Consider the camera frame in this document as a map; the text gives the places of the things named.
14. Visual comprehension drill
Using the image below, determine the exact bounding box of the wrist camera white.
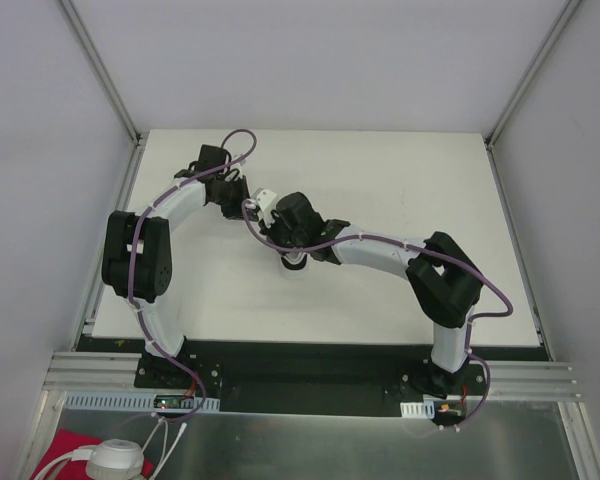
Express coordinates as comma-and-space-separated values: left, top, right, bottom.
247, 188, 278, 227
227, 154, 247, 168

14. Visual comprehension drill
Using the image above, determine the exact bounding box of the aluminium frame rail front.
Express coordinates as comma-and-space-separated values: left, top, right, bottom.
43, 352, 584, 402

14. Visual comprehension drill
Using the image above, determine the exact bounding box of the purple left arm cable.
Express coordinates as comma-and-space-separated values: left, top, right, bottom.
128, 128, 259, 419

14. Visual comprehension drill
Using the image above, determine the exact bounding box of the aluminium corner post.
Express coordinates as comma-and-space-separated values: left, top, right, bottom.
484, 0, 584, 151
54, 0, 149, 146

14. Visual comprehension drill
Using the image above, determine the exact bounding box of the right aluminium corner post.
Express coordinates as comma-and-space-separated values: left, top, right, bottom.
484, 0, 584, 151

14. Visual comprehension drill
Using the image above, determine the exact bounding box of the white bottle cap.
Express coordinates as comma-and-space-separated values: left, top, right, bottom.
85, 439, 144, 480

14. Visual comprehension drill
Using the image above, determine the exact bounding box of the red cloth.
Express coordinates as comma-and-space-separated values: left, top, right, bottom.
31, 429, 154, 479

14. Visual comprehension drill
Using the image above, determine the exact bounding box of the grey cable duct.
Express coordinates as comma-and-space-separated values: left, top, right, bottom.
400, 399, 436, 420
65, 392, 220, 414

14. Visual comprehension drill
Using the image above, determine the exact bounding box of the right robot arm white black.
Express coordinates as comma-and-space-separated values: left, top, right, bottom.
248, 189, 482, 399

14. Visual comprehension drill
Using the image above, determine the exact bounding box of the right grey cable duct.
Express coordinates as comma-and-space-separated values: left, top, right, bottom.
400, 399, 436, 420

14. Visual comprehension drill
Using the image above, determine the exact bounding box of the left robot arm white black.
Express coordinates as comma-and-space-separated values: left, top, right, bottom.
101, 144, 249, 389

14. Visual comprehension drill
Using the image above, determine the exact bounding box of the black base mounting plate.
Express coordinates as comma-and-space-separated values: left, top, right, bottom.
134, 340, 486, 417

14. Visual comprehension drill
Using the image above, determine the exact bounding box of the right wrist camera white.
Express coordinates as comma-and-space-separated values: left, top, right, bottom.
247, 188, 278, 227

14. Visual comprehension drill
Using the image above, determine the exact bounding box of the left aluminium corner post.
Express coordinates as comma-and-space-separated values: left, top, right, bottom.
54, 0, 149, 146

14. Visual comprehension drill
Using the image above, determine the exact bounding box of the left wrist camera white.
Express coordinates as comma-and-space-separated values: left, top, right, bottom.
227, 154, 247, 168

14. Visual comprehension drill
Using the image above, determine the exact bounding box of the black white canvas sneaker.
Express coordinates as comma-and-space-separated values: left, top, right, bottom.
279, 253, 308, 280

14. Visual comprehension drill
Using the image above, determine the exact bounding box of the white cable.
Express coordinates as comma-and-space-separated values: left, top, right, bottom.
32, 418, 189, 480

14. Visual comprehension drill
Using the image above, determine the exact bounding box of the left grey cable duct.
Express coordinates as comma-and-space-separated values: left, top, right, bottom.
65, 392, 220, 414

